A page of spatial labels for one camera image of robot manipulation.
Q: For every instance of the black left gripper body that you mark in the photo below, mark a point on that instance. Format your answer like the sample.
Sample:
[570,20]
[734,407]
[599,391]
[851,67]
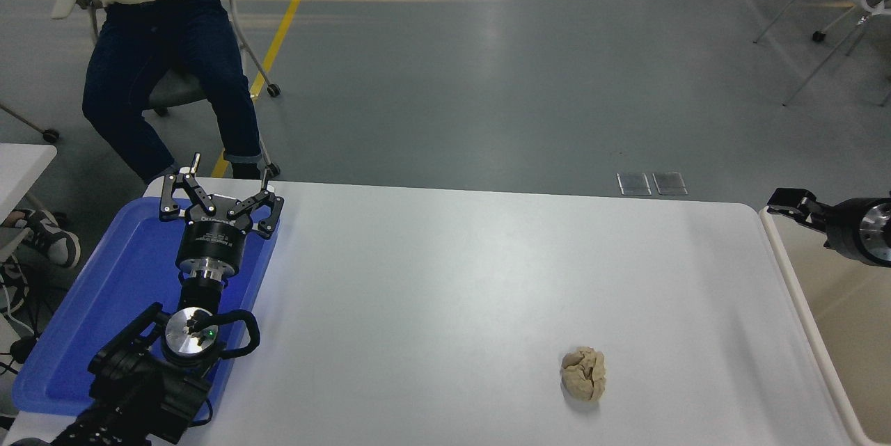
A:
[209,244]

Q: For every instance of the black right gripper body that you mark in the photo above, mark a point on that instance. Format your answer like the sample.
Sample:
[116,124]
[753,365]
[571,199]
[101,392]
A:
[846,230]

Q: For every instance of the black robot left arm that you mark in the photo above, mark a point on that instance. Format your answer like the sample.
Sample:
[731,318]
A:
[139,390]

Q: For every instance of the metal floor plate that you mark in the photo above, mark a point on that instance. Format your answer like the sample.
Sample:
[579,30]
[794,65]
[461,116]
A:
[669,183]
[634,184]

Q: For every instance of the large pale bin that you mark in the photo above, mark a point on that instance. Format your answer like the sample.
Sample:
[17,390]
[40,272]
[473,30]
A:
[849,335]

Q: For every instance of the grey wheeled office chair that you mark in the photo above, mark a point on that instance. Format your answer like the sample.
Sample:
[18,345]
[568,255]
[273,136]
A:
[174,90]

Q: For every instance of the blue plastic tray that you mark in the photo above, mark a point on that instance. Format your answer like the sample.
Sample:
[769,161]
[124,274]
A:
[104,293]

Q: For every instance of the seated person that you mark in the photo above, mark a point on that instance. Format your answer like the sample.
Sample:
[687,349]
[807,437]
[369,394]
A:
[160,49]

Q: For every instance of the grey and white sneaker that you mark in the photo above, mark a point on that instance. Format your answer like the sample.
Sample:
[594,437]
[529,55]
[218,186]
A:
[52,241]

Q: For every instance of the grey chair leg with caster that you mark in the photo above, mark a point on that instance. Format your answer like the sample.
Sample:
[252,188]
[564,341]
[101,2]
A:
[47,133]

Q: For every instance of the small white table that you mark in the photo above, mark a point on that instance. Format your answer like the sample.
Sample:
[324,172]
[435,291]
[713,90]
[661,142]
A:
[21,168]

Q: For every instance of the crumpled tan paper ball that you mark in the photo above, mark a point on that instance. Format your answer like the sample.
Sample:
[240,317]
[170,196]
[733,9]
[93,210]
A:
[583,374]

